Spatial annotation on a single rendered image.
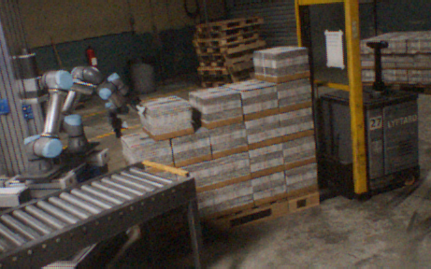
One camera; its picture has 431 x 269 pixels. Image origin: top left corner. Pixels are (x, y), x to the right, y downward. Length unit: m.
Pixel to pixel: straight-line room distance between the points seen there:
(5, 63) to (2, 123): 0.41
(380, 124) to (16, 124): 2.71
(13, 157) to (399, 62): 5.97
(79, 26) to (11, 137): 7.16
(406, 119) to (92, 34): 7.63
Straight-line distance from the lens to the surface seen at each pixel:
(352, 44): 3.77
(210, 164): 3.56
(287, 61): 3.70
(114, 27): 10.86
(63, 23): 10.33
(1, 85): 3.40
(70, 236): 2.34
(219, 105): 3.49
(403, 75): 7.94
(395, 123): 4.18
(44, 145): 3.06
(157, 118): 3.34
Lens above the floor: 1.70
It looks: 15 degrees down
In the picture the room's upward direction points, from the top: 7 degrees counter-clockwise
